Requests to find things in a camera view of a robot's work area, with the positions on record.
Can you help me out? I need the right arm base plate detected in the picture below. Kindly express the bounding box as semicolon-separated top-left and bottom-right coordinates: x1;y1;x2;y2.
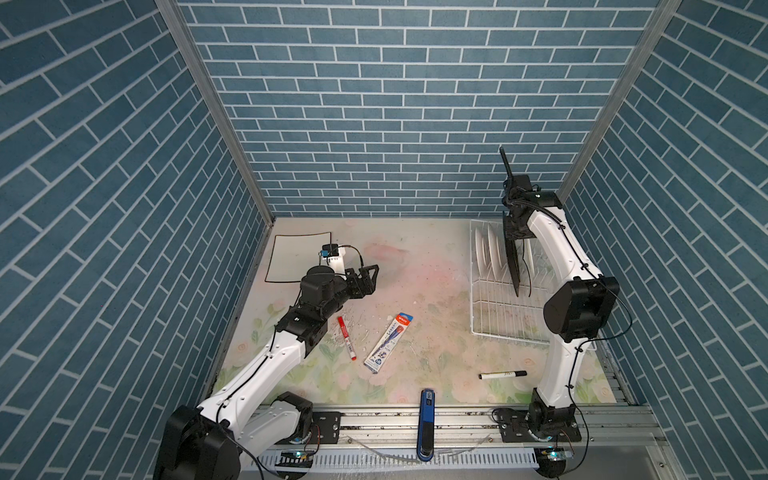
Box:
491;407;582;443

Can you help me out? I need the red marker pen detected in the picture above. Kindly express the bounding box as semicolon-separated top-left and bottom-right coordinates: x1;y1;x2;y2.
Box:
337;316;357;361

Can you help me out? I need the white wire dish rack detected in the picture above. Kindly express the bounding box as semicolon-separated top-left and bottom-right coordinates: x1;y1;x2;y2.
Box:
470;212;585;345

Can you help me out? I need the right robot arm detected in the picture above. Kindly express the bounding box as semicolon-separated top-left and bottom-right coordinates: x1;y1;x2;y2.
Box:
502;174;620;441

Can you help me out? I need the white round plate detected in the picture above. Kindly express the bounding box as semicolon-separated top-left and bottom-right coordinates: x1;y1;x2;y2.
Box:
474;227;488;278
487;223;503;281

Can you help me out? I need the pen package red blue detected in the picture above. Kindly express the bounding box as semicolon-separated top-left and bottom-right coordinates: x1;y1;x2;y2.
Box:
364;312;413;374

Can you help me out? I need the white square plate black rim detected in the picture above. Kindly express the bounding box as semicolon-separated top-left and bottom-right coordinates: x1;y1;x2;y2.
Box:
265;232;332;283

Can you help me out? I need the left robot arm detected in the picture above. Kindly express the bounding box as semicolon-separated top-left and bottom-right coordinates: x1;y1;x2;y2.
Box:
153;265;379;479

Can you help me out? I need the black white marker pen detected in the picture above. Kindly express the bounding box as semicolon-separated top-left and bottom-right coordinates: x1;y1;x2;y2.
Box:
478;370;528;380

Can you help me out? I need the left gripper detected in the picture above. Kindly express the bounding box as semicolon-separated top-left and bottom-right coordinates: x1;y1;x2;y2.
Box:
318;264;379;323

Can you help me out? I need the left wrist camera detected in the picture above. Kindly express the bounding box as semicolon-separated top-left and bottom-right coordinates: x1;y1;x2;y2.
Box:
320;243;346;276

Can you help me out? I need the aluminium rail frame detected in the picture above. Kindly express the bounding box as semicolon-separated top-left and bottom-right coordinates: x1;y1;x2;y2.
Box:
157;403;685;480

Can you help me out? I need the right circuit board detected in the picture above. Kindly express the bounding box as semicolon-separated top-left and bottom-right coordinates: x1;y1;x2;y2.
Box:
536;447;572;462

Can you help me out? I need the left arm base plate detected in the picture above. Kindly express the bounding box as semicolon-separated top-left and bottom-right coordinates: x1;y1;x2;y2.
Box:
277;411;341;446

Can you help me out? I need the left circuit board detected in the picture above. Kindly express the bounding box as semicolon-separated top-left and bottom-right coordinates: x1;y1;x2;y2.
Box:
275;451;314;470

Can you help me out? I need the circuit board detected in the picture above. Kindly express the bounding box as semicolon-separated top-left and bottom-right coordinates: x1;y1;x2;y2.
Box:
275;451;314;470
536;447;572;462

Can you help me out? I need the blue black handheld device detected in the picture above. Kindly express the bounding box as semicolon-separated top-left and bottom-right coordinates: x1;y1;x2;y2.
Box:
417;389;435;462

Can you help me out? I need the white cable duct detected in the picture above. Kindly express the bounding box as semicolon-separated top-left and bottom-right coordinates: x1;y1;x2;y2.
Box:
259;448;539;474

